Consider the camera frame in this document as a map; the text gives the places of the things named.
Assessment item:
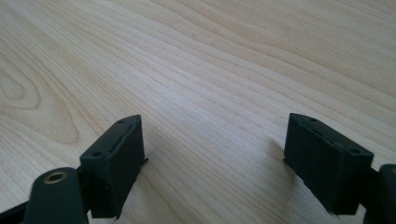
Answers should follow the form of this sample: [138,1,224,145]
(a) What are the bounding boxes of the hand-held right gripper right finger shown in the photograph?
[283,112,375,217]

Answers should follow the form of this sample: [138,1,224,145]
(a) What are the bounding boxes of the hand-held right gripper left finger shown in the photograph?
[79,114,149,220]

